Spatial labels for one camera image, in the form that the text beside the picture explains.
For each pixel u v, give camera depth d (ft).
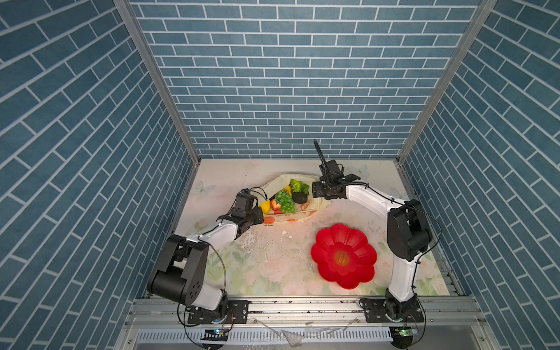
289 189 3.33
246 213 2.37
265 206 3.15
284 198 3.25
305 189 3.34
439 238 3.16
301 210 3.26
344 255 2.87
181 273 1.44
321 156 2.46
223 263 1.51
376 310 2.42
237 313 2.42
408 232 1.67
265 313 2.47
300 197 3.25
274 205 3.15
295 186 3.34
